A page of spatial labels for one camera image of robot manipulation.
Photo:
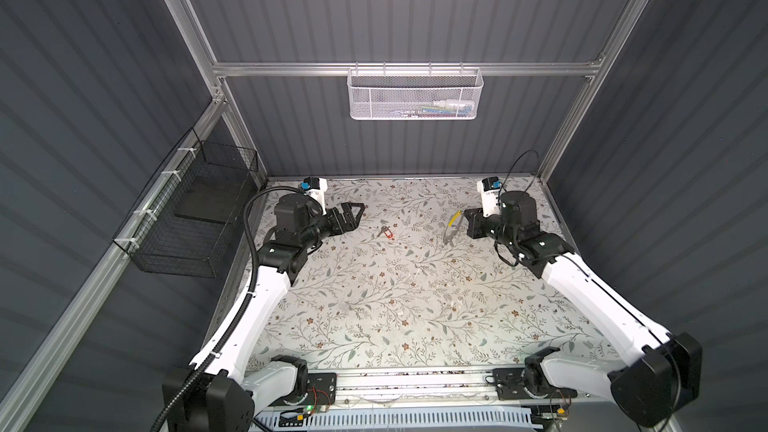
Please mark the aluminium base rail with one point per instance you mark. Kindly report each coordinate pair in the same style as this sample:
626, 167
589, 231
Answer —
425, 386

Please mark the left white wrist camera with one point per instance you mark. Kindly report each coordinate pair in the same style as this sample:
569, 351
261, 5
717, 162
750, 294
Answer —
316, 187

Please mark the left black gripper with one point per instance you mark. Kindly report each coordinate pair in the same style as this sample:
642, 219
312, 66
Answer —
349, 223

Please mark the black wire mesh basket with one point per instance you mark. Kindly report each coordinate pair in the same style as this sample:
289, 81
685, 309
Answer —
193, 220

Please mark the white slotted cable duct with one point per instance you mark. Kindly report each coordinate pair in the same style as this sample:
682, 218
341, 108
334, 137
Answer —
402, 419

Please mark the marker pens in basket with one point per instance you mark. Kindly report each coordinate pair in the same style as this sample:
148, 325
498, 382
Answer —
440, 109

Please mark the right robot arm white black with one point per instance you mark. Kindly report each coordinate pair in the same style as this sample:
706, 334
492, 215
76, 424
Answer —
656, 372

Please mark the white wire mesh basket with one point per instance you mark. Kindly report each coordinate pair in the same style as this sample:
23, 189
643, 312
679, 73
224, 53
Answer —
369, 92

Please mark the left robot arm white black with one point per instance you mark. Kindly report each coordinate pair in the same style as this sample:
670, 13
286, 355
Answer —
214, 392

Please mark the key with red tag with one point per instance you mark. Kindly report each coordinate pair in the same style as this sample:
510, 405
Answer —
386, 232

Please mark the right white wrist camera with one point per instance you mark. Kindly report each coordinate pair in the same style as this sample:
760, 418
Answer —
489, 189

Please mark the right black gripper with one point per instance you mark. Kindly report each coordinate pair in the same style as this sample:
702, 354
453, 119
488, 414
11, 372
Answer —
475, 219

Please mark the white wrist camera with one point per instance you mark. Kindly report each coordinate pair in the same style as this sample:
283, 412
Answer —
489, 189
316, 187

